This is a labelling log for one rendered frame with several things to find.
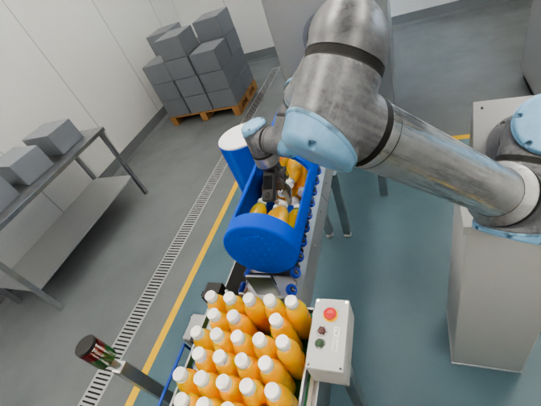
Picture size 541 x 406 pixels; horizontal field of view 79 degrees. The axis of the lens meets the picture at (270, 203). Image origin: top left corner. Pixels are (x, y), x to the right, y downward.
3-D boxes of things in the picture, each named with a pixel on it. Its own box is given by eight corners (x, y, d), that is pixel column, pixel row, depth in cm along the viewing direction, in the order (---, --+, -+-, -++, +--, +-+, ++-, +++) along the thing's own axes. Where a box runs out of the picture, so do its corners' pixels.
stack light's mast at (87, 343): (130, 357, 105) (98, 335, 94) (120, 378, 100) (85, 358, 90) (116, 354, 107) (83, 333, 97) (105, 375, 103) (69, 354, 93)
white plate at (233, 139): (225, 155, 189) (225, 157, 190) (266, 133, 192) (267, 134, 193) (213, 137, 211) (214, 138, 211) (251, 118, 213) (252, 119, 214)
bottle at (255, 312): (280, 327, 117) (263, 300, 105) (265, 340, 116) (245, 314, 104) (270, 313, 123) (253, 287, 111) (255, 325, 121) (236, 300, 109)
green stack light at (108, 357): (119, 349, 101) (109, 342, 98) (108, 371, 97) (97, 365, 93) (105, 346, 103) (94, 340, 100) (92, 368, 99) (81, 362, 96)
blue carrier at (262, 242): (333, 138, 181) (318, 91, 163) (308, 273, 123) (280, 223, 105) (287, 147, 193) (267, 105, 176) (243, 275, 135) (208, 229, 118)
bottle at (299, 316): (295, 339, 113) (278, 312, 101) (299, 319, 117) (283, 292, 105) (315, 341, 110) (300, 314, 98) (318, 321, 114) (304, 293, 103)
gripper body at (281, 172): (290, 176, 129) (281, 152, 121) (286, 192, 123) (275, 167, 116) (272, 179, 132) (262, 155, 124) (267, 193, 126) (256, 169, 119)
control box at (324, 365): (354, 316, 101) (349, 299, 95) (349, 386, 88) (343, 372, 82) (323, 313, 105) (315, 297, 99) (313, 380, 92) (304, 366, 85)
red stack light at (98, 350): (109, 342, 98) (101, 337, 95) (97, 364, 93) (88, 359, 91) (94, 340, 100) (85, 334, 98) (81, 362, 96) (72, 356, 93)
